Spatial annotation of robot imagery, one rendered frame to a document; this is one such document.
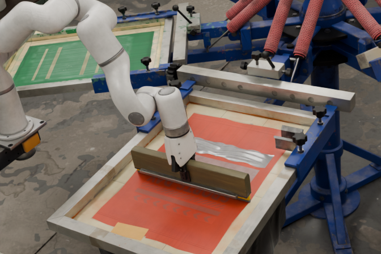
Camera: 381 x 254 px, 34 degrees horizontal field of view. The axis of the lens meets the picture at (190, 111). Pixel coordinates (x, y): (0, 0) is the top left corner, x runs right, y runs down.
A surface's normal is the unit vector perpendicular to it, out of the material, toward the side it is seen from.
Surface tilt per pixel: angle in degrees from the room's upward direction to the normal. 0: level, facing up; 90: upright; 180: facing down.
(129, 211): 0
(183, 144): 86
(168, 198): 0
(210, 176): 90
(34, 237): 0
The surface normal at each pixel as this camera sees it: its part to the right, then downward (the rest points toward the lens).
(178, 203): -0.15, -0.84
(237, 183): -0.51, 0.52
